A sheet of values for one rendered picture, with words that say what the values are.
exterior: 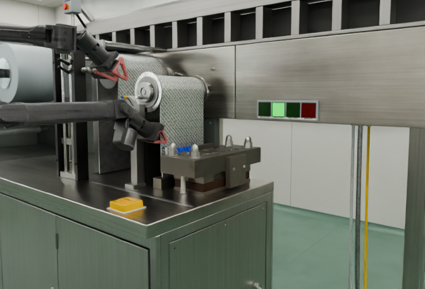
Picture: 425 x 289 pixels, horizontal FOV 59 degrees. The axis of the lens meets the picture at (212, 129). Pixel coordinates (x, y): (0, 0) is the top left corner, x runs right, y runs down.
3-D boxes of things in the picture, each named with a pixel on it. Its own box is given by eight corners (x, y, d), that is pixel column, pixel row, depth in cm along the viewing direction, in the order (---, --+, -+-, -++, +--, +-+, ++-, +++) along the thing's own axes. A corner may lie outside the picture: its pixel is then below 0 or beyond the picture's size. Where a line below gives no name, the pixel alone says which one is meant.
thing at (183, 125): (160, 157, 137) (159, 106, 135) (202, 150, 155) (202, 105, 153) (161, 157, 136) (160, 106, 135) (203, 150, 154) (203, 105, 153)
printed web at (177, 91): (98, 173, 162) (95, 54, 157) (141, 165, 180) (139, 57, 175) (161, 187, 137) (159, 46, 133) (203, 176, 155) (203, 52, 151)
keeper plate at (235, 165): (225, 187, 134) (225, 157, 133) (241, 182, 142) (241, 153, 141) (231, 188, 133) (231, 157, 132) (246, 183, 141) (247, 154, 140)
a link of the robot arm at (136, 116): (132, 106, 122) (120, 109, 125) (127, 126, 119) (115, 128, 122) (147, 116, 127) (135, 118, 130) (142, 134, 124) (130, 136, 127)
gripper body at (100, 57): (110, 69, 119) (93, 52, 115) (92, 71, 126) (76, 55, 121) (121, 54, 122) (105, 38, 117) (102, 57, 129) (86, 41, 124)
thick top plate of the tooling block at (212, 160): (160, 172, 131) (160, 155, 131) (228, 157, 162) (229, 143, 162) (194, 178, 121) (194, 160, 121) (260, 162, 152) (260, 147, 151)
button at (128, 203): (109, 209, 112) (109, 200, 112) (128, 203, 118) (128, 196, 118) (124, 213, 108) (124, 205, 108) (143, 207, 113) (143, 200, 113)
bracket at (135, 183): (123, 187, 139) (122, 104, 136) (137, 184, 144) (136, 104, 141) (132, 189, 136) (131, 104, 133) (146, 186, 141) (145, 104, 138)
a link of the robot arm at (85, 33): (75, 39, 113) (87, 26, 115) (65, 39, 117) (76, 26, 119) (92, 55, 117) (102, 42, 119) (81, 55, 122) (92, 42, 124)
